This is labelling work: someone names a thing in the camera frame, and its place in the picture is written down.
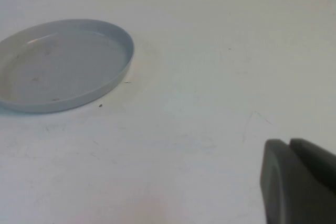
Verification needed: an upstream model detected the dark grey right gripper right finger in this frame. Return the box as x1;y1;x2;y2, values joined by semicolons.
289;137;336;224

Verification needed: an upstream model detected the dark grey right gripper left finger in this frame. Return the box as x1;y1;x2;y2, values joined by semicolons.
259;138;300;224

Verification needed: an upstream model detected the grey round plate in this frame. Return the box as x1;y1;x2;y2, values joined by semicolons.
0;18;135;114

